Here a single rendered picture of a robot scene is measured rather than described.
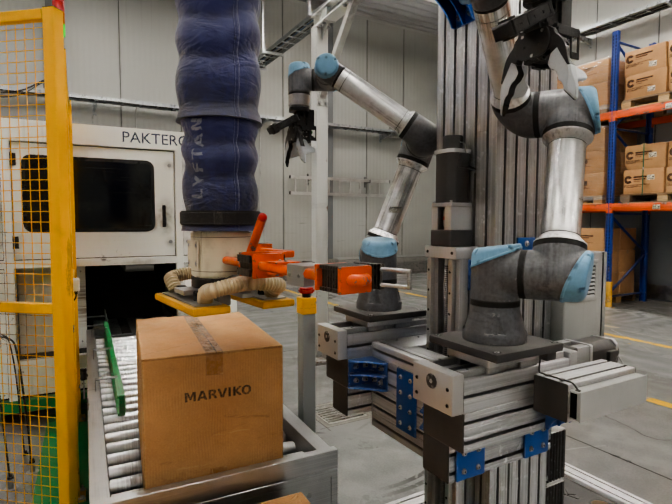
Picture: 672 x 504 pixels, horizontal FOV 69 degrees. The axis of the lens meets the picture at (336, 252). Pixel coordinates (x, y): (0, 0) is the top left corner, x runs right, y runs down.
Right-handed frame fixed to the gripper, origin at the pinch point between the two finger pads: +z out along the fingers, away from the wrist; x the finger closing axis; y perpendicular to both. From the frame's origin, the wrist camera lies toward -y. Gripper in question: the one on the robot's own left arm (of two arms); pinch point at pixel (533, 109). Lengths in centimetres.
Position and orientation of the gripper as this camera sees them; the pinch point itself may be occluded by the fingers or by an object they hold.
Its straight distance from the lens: 95.9
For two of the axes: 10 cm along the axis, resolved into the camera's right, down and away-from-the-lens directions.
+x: -4.9, -0.5, 8.7
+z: 0.0, 10.0, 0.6
